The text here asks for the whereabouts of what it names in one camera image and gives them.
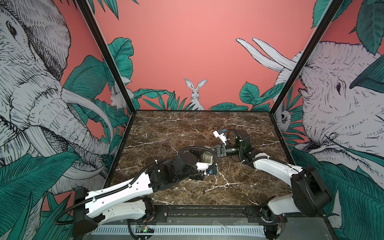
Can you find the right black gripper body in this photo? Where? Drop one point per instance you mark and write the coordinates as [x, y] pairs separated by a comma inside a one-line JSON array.
[[232, 150]]

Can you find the white slotted cable duct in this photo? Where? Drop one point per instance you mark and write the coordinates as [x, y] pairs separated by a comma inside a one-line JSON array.
[[220, 230]]

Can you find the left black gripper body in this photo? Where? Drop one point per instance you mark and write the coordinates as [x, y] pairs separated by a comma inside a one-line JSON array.
[[192, 174]]

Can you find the black frame post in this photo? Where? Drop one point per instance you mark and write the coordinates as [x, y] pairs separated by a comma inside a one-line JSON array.
[[327, 17], [97, 34]]

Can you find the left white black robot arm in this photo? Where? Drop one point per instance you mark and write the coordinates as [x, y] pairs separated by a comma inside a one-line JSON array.
[[129, 200]]

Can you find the white AC remote control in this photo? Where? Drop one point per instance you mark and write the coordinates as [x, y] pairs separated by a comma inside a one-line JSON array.
[[206, 157]]

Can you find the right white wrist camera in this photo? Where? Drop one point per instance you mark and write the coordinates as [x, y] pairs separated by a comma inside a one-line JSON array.
[[221, 134]]

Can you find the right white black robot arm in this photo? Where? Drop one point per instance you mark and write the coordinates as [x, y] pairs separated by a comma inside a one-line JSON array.
[[309, 192]]

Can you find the left black frame post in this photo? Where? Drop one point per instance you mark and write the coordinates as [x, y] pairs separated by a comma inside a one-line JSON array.
[[97, 34]]

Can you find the small circuit board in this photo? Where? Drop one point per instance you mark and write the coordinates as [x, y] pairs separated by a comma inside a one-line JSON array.
[[145, 230]]

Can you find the right black frame post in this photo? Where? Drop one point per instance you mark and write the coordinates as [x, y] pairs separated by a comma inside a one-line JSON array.
[[327, 17]]

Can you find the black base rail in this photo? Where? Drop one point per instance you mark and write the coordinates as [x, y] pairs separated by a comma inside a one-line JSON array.
[[163, 213]]

